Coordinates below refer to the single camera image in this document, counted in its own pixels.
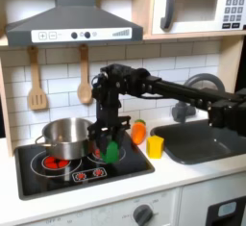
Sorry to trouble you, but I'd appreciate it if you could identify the yellow toy block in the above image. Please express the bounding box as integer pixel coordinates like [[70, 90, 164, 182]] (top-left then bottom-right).
[[146, 135, 165, 160]]

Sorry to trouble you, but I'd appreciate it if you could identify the white oven control panel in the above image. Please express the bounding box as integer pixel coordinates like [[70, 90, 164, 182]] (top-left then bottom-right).
[[18, 188, 181, 226]]

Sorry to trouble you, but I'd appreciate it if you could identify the slotted wooden spatula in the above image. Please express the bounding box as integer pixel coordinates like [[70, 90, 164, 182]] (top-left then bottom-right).
[[26, 46, 49, 111]]

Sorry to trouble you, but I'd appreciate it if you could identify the grey oven knob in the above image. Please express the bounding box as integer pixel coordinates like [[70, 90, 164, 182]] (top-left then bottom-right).
[[133, 204, 154, 226]]

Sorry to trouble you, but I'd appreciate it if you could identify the white toy microwave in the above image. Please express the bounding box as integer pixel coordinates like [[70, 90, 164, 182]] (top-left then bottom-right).
[[151, 0, 246, 36]]

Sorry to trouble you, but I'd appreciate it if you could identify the wooden spoon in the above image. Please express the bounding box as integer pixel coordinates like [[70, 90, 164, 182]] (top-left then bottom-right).
[[76, 44, 94, 105]]

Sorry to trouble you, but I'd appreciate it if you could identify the dark grey sink basin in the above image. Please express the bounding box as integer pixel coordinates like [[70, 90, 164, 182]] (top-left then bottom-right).
[[149, 117, 246, 165]]

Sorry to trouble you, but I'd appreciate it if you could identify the black toy stove hob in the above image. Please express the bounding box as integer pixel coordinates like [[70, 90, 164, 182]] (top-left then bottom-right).
[[13, 129, 156, 201]]

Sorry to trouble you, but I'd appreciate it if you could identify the steel pot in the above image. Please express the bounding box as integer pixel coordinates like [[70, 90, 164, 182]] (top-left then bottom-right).
[[35, 117, 102, 161]]

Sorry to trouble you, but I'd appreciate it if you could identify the grey extractor hood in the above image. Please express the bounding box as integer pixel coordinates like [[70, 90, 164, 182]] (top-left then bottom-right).
[[5, 0, 144, 47]]

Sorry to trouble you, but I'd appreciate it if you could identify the green toy block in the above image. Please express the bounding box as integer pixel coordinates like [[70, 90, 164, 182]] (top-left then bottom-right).
[[100, 140, 120, 164]]

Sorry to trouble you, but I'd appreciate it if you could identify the grey toy tap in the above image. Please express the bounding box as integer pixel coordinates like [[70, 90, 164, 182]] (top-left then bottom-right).
[[171, 73, 226, 123]]

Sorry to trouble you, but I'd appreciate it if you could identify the orange toy carrot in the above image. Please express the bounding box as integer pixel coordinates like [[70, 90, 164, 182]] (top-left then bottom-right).
[[131, 118, 148, 146]]

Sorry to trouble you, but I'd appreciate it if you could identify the black appliance door panel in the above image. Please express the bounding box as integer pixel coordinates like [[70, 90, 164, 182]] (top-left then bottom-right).
[[205, 195, 246, 226]]

